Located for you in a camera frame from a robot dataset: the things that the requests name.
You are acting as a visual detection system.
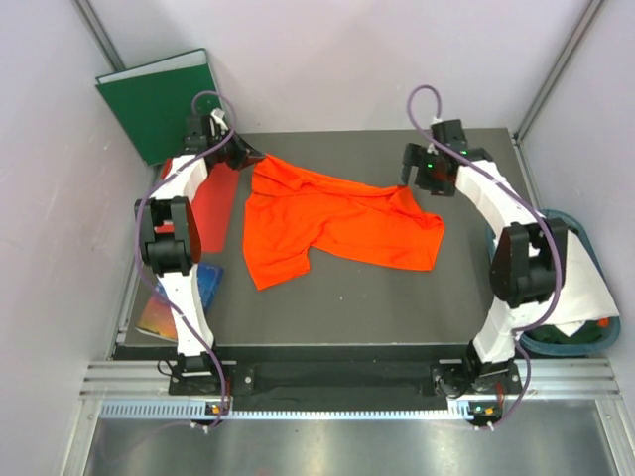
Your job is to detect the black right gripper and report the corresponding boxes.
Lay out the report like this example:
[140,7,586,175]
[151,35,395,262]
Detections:
[396,144,453,197]

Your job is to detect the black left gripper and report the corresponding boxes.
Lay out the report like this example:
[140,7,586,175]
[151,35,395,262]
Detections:
[206,124,265,171]

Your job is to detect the orange t-shirt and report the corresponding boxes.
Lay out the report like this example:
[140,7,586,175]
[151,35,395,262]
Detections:
[243,156,445,291]

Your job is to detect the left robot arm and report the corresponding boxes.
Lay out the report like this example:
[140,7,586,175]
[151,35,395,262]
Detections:
[135,108,264,395]

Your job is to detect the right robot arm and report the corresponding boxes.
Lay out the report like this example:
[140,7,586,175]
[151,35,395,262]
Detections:
[401,119,568,398]

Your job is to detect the red folder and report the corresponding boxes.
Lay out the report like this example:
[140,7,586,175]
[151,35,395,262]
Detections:
[151,155,239,257]

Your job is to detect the green binder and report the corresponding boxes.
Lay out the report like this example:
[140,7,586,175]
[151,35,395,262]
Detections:
[95,49,221,166]

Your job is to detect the blue book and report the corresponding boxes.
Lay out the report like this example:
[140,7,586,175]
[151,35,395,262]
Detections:
[136,264,224,342]

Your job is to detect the white t-shirt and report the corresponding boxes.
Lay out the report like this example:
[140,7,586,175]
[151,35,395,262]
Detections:
[546,231,618,337]

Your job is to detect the black mounting plate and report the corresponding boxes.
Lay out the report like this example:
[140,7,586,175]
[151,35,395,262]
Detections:
[170,361,519,401]

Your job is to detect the teal laundry basket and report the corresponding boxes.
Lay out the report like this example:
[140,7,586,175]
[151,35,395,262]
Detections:
[471,207,618,363]

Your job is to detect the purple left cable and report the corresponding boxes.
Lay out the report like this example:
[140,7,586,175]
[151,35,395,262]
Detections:
[133,90,239,430]

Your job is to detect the purple cable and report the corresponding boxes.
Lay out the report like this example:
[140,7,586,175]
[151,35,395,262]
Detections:
[133,90,239,430]
[406,85,570,430]

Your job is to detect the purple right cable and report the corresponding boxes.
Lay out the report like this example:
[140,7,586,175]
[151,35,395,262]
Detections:
[406,85,570,430]

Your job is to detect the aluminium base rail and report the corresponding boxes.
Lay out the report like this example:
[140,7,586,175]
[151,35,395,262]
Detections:
[79,359,621,424]

